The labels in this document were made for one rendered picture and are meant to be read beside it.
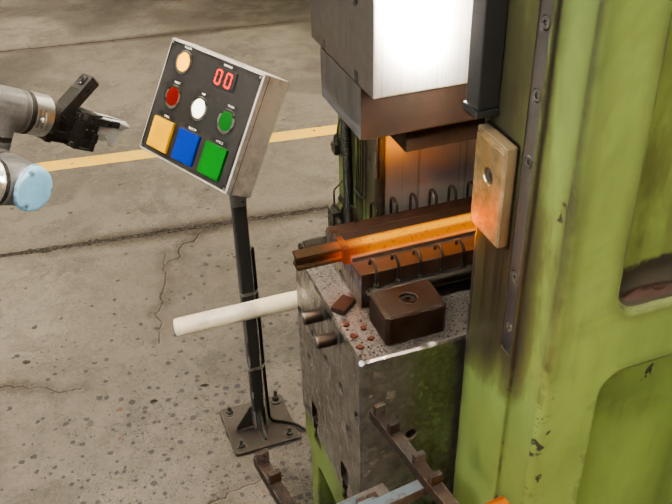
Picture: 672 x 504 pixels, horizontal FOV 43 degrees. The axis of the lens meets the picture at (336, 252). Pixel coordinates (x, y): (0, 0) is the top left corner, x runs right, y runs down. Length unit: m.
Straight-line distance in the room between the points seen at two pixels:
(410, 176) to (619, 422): 0.66
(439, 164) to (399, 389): 0.53
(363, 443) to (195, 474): 1.02
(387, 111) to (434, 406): 0.58
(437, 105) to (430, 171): 0.41
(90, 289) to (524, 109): 2.40
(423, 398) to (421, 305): 0.20
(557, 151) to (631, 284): 0.30
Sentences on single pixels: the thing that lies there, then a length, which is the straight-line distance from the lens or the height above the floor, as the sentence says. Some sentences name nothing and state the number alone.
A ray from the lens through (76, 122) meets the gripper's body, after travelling 1.95.
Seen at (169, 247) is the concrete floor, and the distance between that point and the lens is 3.53.
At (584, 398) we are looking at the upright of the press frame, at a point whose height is 0.97.
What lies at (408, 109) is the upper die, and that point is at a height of 1.31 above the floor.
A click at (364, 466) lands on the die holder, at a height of 0.65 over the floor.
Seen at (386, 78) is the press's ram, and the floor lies 1.40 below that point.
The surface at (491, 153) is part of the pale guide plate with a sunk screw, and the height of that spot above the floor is 1.33.
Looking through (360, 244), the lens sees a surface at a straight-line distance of 1.63.
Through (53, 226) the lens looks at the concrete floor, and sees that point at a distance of 3.80.
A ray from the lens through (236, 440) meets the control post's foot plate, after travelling 2.65.
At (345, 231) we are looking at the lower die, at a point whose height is 0.98.
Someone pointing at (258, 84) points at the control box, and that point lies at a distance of 1.91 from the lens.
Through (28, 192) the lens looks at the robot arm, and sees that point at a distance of 1.74.
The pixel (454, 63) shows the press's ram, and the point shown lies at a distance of 1.40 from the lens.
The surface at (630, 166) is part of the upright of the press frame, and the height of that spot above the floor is 1.38.
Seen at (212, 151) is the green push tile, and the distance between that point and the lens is 1.96.
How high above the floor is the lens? 1.92
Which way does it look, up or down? 34 degrees down
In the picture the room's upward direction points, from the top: 1 degrees counter-clockwise
